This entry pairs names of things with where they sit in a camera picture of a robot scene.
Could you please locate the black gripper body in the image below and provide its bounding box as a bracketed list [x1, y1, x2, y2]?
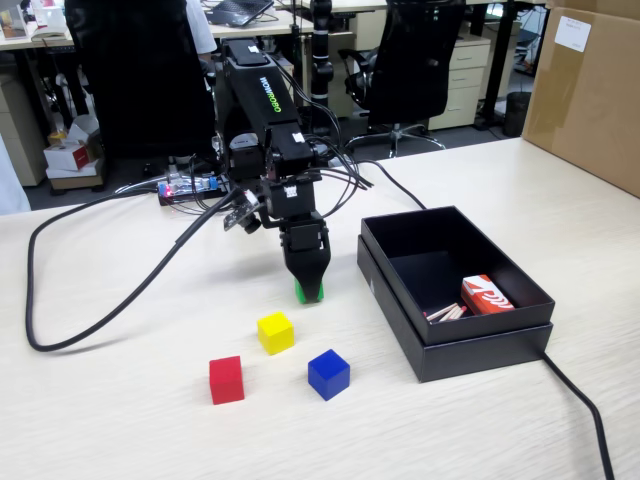
[259, 177, 330, 252]

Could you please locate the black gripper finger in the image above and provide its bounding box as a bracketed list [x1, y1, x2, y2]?
[282, 248, 331, 307]

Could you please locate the green cube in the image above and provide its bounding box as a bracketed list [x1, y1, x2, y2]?
[292, 277, 326, 305]

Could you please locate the yellow cube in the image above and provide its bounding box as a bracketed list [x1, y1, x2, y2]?
[256, 311, 295, 356]

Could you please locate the blue cube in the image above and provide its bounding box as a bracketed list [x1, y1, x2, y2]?
[307, 348, 351, 402]

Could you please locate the red cube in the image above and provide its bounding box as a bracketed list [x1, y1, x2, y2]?
[208, 355, 246, 406]

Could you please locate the motor controller circuit board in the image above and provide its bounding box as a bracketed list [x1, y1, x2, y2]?
[157, 172, 226, 201]

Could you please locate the black segmented stand pole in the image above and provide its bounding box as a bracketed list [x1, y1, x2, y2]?
[308, 0, 335, 116]

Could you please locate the black open box tray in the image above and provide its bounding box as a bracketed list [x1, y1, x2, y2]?
[360, 204, 557, 346]

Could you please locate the beige office desk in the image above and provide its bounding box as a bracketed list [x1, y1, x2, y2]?
[209, 7, 316, 39]
[0, 22, 76, 51]

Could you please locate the orange white matchbox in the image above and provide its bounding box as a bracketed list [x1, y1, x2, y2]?
[460, 274, 515, 316]

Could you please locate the black mesh office chair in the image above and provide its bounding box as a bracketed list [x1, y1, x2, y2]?
[337, 0, 469, 159]

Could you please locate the black box lid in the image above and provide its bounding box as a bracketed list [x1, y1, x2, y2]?
[356, 234, 555, 384]

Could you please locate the person in white shirt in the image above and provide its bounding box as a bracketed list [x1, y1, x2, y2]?
[185, 0, 219, 56]

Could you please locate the black laptop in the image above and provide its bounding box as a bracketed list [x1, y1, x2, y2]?
[207, 0, 276, 27]

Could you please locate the black solid-back office chair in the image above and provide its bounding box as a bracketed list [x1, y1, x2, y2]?
[63, 0, 219, 161]

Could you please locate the open white cardboard box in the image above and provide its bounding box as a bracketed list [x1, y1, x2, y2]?
[47, 114, 101, 146]

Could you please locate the white red cardboard box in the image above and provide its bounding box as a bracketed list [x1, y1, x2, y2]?
[42, 139, 104, 179]

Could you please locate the black waste bin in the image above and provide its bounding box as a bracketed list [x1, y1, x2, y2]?
[503, 91, 532, 138]

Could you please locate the beige desk with black legs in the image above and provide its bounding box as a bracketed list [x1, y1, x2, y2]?
[277, 0, 549, 132]

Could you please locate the large cardboard box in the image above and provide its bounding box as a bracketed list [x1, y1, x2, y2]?
[519, 0, 640, 199]

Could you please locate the white shipping label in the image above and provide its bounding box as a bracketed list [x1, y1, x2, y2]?
[553, 15, 593, 51]

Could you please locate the clear desk photo stand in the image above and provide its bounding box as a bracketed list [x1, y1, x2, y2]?
[0, 2, 29, 41]

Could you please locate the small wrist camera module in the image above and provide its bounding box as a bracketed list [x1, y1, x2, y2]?
[222, 189, 264, 234]

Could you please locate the thick black camera cable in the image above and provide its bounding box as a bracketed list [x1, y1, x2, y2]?
[24, 187, 246, 354]

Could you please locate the thick black table cable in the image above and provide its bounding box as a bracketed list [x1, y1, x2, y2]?
[344, 159, 616, 480]

